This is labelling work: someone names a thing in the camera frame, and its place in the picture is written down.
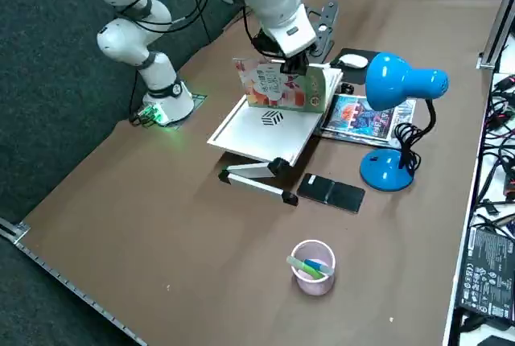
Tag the blue desk lamp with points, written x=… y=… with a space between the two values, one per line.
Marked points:
x=394 y=76

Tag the aluminium table edge rail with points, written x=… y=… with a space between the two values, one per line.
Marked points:
x=60 y=277

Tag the black labelled power adapter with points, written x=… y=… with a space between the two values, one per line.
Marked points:
x=487 y=273

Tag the pink pen cup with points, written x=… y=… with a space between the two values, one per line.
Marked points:
x=314 y=285

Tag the black mouse pad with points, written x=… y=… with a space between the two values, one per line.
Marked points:
x=372 y=56

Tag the black foldable smartphone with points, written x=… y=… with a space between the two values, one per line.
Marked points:
x=330 y=193

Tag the glossy blue comic magazine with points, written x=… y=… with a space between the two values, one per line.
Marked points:
x=362 y=120

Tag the blue marker pen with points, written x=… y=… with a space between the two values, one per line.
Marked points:
x=320 y=265

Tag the green marker pen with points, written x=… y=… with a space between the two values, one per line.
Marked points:
x=307 y=269

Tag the aluminium frame post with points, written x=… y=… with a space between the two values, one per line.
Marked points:
x=497 y=24

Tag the white computer mouse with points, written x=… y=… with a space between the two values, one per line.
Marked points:
x=353 y=61

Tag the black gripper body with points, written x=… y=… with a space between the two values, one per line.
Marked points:
x=295 y=58

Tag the white folding book stand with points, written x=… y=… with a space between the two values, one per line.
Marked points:
x=261 y=137

